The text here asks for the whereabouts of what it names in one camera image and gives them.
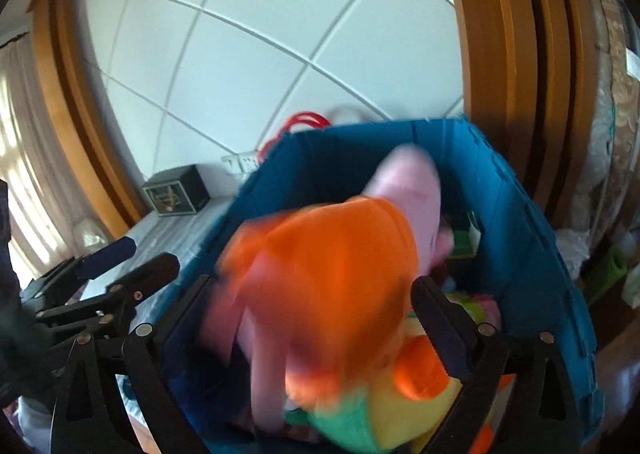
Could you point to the red plastic suitcase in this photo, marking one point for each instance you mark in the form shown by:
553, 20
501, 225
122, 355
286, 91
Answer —
267, 148

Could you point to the lime green frog plush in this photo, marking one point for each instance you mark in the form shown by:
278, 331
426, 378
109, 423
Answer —
467, 306

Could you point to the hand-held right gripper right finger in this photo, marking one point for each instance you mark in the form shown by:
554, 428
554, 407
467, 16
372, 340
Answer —
450, 329

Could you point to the green and yellow duck plush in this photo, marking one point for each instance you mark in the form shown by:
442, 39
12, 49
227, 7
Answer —
400, 409

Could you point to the pig plush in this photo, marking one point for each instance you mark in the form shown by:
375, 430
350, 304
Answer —
325, 254

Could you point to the beige curtain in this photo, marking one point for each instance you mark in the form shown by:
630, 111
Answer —
30, 184

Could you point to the narrow wooden door frame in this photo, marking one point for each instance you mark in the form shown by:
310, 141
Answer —
515, 58

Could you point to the blue storage box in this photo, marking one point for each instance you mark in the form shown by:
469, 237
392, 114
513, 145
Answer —
525, 234

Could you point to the wide wooden door frame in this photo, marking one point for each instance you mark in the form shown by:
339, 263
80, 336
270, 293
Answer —
75, 108

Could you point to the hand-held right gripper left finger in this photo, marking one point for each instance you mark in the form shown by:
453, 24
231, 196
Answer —
175, 309

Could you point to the small green carton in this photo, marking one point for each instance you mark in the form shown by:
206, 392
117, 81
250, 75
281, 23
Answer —
462, 241

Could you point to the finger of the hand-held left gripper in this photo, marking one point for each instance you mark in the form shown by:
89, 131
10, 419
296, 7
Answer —
107, 254
145, 279

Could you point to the striped cloth covered desktop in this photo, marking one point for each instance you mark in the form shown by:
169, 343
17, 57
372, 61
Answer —
165, 234

